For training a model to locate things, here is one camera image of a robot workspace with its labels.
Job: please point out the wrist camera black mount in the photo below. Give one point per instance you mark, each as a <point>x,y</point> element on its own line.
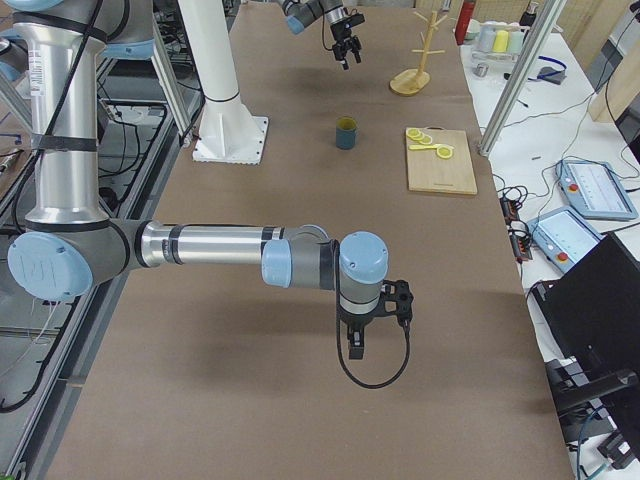
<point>396,300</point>
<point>352,18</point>

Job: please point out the wooden cutting board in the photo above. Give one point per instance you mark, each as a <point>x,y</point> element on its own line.
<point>426,172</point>

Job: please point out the red thermos bottle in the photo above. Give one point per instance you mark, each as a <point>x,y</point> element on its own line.
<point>463,20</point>

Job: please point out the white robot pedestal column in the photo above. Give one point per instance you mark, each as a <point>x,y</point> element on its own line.
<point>228,132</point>

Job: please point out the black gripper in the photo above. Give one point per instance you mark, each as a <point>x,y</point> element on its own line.
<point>339,31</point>
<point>355,321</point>

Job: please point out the far teach pendant tablet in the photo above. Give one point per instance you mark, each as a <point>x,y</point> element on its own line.
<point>593,190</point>

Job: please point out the lemon slice under knife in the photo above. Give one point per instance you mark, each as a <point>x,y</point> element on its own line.
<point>444,151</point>

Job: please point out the teach pendant tablet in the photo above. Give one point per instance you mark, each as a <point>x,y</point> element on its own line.
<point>563,236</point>
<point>593,190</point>

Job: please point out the aluminium frame post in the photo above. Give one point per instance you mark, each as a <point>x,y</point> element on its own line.
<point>536,39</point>

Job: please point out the light blue cup on tray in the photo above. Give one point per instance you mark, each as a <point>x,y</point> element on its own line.
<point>515,42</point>

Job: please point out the grey cup on tray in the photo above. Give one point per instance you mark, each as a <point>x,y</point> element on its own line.
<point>486,39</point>

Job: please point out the teal mug yellow inside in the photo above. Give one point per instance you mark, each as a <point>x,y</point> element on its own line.
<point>345,133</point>

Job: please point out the black computer monitor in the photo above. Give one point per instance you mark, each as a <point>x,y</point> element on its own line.
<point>593,314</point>

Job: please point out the yellow cup on tray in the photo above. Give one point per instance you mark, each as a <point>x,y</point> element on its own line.
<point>501,41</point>

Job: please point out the near teach pendant tablet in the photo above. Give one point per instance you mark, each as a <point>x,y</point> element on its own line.
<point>563,236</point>

